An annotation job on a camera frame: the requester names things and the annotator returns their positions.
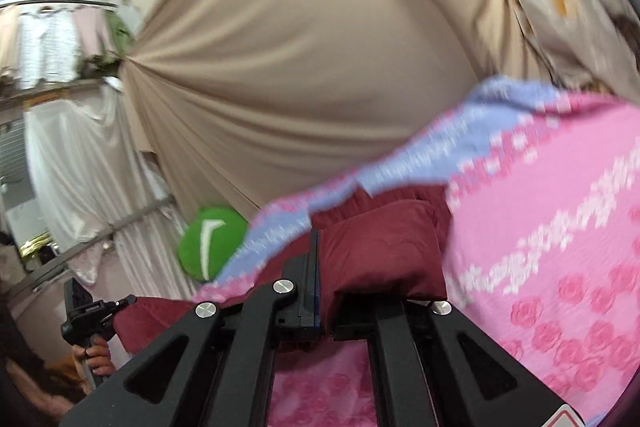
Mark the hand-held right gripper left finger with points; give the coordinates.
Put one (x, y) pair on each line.
(315, 287)

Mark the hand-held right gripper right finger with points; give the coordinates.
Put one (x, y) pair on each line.
(390, 357)

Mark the maroon quilted jacket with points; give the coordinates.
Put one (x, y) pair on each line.
(380, 247)

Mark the person's left forearm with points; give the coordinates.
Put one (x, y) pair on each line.
(40, 387)

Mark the person's left hand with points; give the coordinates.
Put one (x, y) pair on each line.
(100, 359)

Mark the green plush pillow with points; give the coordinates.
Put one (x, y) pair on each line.
(225, 227)

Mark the grey metal rod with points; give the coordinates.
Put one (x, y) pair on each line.
(145, 214)

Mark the white satin curtain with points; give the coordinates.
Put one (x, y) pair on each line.
(85, 167)

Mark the pink floral bedsheet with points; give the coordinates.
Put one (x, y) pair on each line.
(550, 232)

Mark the beige curtain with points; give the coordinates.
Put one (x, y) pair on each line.
(300, 57)

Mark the white hanging garment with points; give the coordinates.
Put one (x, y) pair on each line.
(47, 42)

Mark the green hanging garment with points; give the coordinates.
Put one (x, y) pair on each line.
(119, 39)

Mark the pink hanging garment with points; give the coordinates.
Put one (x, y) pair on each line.
(92, 32)

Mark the floral print curtain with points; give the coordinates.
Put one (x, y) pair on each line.
(560, 7)

